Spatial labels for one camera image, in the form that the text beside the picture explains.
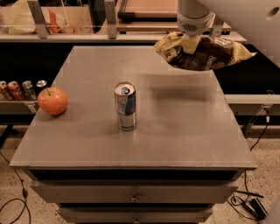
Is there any green soda can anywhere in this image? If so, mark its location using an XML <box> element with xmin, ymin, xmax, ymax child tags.
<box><xmin>22</xmin><ymin>80</ymin><xmax>37</xmax><ymax>101</ymax></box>

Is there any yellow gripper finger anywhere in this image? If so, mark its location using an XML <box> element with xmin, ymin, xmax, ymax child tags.
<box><xmin>181</xmin><ymin>34</ymin><xmax>201</xmax><ymax>54</ymax></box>

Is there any wooden board black frame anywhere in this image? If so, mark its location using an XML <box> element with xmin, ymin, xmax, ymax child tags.
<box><xmin>117</xmin><ymin>0</ymin><xmax>178</xmax><ymax>20</ymax></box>

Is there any black cable floor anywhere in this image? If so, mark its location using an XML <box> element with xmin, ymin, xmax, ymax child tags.
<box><xmin>0</xmin><ymin>151</ymin><xmax>32</xmax><ymax>224</ymax></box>
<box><xmin>227</xmin><ymin>116</ymin><xmax>270</xmax><ymax>221</ymax></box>

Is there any orange soda can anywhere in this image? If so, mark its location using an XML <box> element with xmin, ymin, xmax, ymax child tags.
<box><xmin>8</xmin><ymin>81</ymin><xmax>25</xmax><ymax>101</ymax></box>
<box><xmin>0</xmin><ymin>80</ymin><xmax>13</xmax><ymax>101</ymax></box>

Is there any metal bracket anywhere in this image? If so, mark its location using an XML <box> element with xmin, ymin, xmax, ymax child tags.
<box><xmin>210</xmin><ymin>16</ymin><xmax>224</xmax><ymax>38</ymax></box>
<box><xmin>27</xmin><ymin>0</ymin><xmax>49</xmax><ymax>39</ymax></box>
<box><xmin>104</xmin><ymin>0</ymin><xmax>117</xmax><ymax>39</ymax></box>

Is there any dark soda can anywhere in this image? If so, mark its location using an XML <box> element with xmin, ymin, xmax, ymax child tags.
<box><xmin>36</xmin><ymin>80</ymin><xmax>47</xmax><ymax>93</ymax></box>

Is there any drawer with knob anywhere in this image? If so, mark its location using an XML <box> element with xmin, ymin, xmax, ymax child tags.
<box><xmin>31</xmin><ymin>181</ymin><xmax>237</xmax><ymax>204</ymax></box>
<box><xmin>58</xmin><ymin>207</ymin><xmax>213</xmax><ymax>224</ymax></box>

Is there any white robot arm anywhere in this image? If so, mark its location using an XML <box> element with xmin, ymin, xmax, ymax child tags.
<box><xmin>177</xmin><ymin>0</ymin><xmax>280</xmax><ymax>67</ymax></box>

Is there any upper drawer with knob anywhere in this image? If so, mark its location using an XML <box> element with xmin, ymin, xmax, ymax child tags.
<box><xmin>31</xmin><ymin>181</ymin><xmax>237</xmax><ymax>204</ymax></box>

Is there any red apple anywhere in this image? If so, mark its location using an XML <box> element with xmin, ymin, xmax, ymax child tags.
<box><xmin>38</xmin><ymin>87</ymin><xmax>68</xmax><ymax>116</ymax></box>

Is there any metal bracket middle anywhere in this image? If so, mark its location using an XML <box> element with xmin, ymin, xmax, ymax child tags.
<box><xmin>104</xmin><ymin>0</ymin><xmax>117</xmax><ymax>39</ymax></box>

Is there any grey shelf left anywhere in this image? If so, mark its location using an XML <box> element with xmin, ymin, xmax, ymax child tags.
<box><xmin>0</xmin><ymin>101</ymin><xmax>39</xmax><ymax>115</ymax></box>

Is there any redbull can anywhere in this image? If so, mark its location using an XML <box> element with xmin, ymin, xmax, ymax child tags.
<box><xmin>114</xmin><ymin>81</ymin><xmax>137</xmax><ymax>130</ymax></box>

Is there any black cable right floor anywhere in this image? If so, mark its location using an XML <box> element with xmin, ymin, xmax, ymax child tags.
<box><xmin>227</xmin><ymin>116</ymin><xmax>270</xmax><ymax>221</ymax></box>

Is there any lower drawer with knob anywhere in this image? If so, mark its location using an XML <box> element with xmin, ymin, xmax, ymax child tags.
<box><xmin>58</xmin><ymin>207</ymin><xmax>213</xmax><ymax>224</ymax></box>

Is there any white orange plastic bag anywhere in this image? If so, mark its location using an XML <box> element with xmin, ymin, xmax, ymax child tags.
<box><xmin>1</xmin><ymin>0</ymin><xmax>76</xmax><ymax>35</ymax></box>

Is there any black power adapter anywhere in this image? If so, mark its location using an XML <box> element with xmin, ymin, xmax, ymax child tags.
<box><xmin>244</xmin><ymin>199</ymin><xmax>268</xmax><ymax>221</ymax></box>

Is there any brown chip bag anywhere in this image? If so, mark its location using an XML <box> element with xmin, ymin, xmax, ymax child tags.
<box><xmin>154</xmin><ymin>31</ymin><xmax>255</xmax><ymax>71</ymax></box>

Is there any metal bracket left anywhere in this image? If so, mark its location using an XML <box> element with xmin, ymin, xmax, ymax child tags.
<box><xmin>27</xmin><ymin>0</ymin><xmax>49</xmax><ymax>39</ymax></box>

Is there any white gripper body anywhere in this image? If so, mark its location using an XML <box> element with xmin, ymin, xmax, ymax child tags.
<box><xmin>177</xmin><ymin>11</ymin><xmax>214</xmax><ymax>36</ymax></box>

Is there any metal bracket right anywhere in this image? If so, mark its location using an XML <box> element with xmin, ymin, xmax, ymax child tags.
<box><xmin>210</xmin><ymin>16</ymin><xmax>224</xmax><ymax>38</ymax></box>

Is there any black cable left floor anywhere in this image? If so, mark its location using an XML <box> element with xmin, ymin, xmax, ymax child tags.
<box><xmin>0</xmin><ymin>151</ymin><xmax>32</xmax><ymax>224</ymax></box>

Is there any orange soda can left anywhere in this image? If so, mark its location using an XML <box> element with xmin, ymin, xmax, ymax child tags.
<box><xmin>0</xmin><ymin>80</ymin><xmax>13</xmax><ymax>101</ymax></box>

